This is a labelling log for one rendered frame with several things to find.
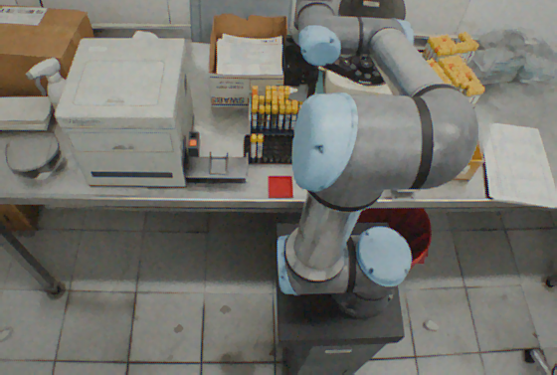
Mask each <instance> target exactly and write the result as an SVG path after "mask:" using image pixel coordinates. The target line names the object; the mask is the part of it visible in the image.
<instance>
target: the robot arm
mask: <svg viewBox="0 0 557 375"><path fill-rule="evenodd" d="M413 42H414V30H413V27H412V25H411V23H410V22H408V21H406V20H398V19H396V18H389V19H377V18H359V17H352V16H334V14H333V8H332V0H296V2H295V10H294V18H293V26H292V35H285V40H284V50H282V60H281V66H282V67H284V72H283V83H282V85H283V86H289V87H290V88H293V89H295V90H297V91H296V92H293V93H290V94H289V95H288V98H289V99H292V100H296V101H301V102H304V103H303V104H302V106H301V108H300V110H299V113H298V116H297V118H296V122H295V136H294V139H293V146H292V170H293V176H294V179H295V184H296V185H297V186H298V187H299V188H301V189H304V190H306V191H307V194H306V198H305V202H304V207H303V210H302V214H301V218H300V222H299V226H298V228H296V229H295V230H294V232H293V233H292V234H290V235H285V236H280V237H279V238H278V275H279V285H280V290H281V292H283V293H284V294H296V295H299V294H303V293H330V294H331V297H332V299H333V300H334V301H335V303H336V306H338V307H339V308H340V309H341V310H342V311H344V313H347V314H349V315H351V316H353V317H357V318H360V317H371V316H373V315H377V314H379V313H381V311H382V310H383V309H384V308H385V307H386V306H387V305H389V304H390V302H391V300H392V298H393V295H394V290H395V286H396V285H397V284H399V283H401V282H402V281H403V280H404V279H405V277H406V274H407V272H408V271H409V269H410V267H411V261H412V259H411V250H410V248H409V246H408V244H407V242H405V239H404V238H403V237H402V236H400V235H399V234H397V232H395V231H394V230H392V229H389V228H387V227H381V226H378V227H372V228H370V229H369V230H367V231H365V232H363V233H362V234H361V235H360V236H350V233H351V231H352V230H353V228H354V226H355V224H356V222H357V220H358V218H359V216H360V213H361V211H362V210H365V209H367V208H369V207H371V206H372V204H374V203H375V202H377V201H378V200H379V198H380V197H381V195H382V194H383V190H384V189H416V190H418V189H430V188H434V187H439V186H441V185H442V184H447V183H448V182H450V181H452V180H453V179H454V178H455V177H456V176H458V175H459V174H460V173H461V172H462V171H464V169H465V168H466V166H467V164H468V163H469V162H470V161H471V158H472V156H473V155H474V152H475V150H476V147H477V139H478V121H477V118H476V115H475V112H474V108H473V107H472V105H471V103H470V102H469V101H468V100H467V98H466V97H465V96H464V95H463V93H462V92H461V91H460V90H459V89H458V88H457V87H454V86H452V85H448V84H445V83H444V82H443V81H442V80H441V78H440V77H439V75H438V74H437V73H436V72H435V71H434V70H433V69H432V68H431V66H430V64H428V63H427V61H426V60H425V59H424V58H423V57H422V55H421V54H420V53H419V52H418V50H417V49H416V48H415V47H414V46H413ZM340 55H348V56H362V57H371V58H372V61H373V63H374V64H375V66H376V68H377V70H379V72H380V74H381V76H382V77H383V79H384V81H385V82H386V85H387V87H388V88H389V90H390V92H391V93H392V94H393V95H372V94H345V93H334V94H315V89H316V84H317V83H318V78H319V67H322V68H324V69H327V70H329V71H331V72H333V73H336V74H338V75H340V76H343V77H344V78H346V77H347V76H348V75H350V73H351V72H352V70H351V65H350V61H349V60H348V59H346V58H344V57H342V56H340Z"/></svg>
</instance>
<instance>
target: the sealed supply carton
mask: <svg viewBox="0 0 557 375"><path fill-rule="evenodd" d="M87 13H88V12H87V11H83V10H82V11H78V10H73V9H58V8H42V7H27V6H20V5H19V6H13V5H5V4H1V5H0V94H18V95H27V96H33V95H34V96H42V92H41V91H39V89H38V88H37V87H36V86H35V82H34V79H35V78H33V79H31V80H28V79H27V77H26V75H25V74H26V73H27V72H28V71H29V70H30V69H33V67H35V66H36V65H38V64H39V63H41V62H43V61H45V60H47V59H50V58H55V59H56V60H57V61H58V62H59V64H60V66H61V68H60V69H59V72H60V76H61V77H62V78H63V79H64V80H67V77H68V74H69V72H70V67H71V65H72V62H73V59H74V57H75V54H76V51H77V49H78V46H79V44H80V41H81V39H93V38H94V34H93V27H92V26H91V20H90V19H89V17H88V15H87ZM48 84H49V81H48V79H47V78H46V76H44V77H43V78H41V79H40V85H41V86H42V87H43V89H44V90H45V91H46V92H47V91H48Z"/></svg>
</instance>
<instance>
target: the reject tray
mask: <svg viewBox="0 0 557 375"><path fill-rule="evenodd" d="M268 193H269V198H293V181H292V176H268Z"/></svg>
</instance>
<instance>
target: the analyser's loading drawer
mask: <svg viewBox="0 0 557 375"><path fill-rule="evenodd" d="M218 165H221V167H218ZM183 167H184V172H185V176H186V177H224V178H246V181H249V153H247V157H229V152H228V151H227V156H211V151H210V157H190V156H185V157H184V163H183Z"/></svg>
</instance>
